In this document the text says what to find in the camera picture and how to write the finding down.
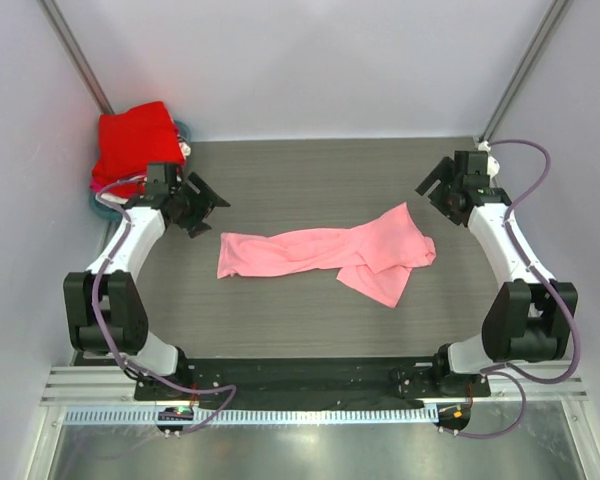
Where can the red folded t-shirt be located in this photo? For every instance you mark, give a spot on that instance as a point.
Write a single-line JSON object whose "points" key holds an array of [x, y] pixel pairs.
{"points": [[129, 141]]}

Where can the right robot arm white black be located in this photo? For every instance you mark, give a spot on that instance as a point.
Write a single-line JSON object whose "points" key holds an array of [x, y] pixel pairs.
{"points": [[530, 327]]}

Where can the white folded t-shirt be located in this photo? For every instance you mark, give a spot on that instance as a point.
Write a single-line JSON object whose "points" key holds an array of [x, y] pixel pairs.
{"points": [[110, 198]]}

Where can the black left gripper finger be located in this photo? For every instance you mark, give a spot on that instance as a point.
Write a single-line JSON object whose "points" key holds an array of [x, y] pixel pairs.
{"points": [[193, 221], [202, 195]]}

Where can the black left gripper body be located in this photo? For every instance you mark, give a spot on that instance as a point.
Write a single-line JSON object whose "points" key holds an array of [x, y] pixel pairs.
{"points": [[196, 204]]}

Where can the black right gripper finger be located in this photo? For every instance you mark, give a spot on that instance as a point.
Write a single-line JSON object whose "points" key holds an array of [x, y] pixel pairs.
{"points": [[438, 179], [441, 202]]}

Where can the pink t-shirt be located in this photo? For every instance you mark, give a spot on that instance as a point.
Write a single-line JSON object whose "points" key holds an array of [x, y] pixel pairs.
{"points": [[375, 259]]}

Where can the aluminium frame rail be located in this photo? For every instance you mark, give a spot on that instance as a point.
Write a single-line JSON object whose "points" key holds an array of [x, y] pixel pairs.
{"points": [[87, 385]]}

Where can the white slotted cable duct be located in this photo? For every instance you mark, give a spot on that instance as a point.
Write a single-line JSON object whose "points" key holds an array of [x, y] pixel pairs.
{"points": [[176, 415]]}

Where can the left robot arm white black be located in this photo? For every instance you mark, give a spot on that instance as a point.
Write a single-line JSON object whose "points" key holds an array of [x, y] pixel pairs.
{"points": [[104, 310]]}

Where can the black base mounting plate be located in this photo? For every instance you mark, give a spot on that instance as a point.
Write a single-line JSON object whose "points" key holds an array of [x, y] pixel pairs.
{"points": [[329, 384]]}

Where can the teal plastic basket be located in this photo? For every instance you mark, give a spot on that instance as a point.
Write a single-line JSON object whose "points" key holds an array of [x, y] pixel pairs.
{"points": [[184, 136]]}

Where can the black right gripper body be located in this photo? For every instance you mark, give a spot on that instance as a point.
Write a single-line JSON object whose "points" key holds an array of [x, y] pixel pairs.
{"points": [[441, 185]]}

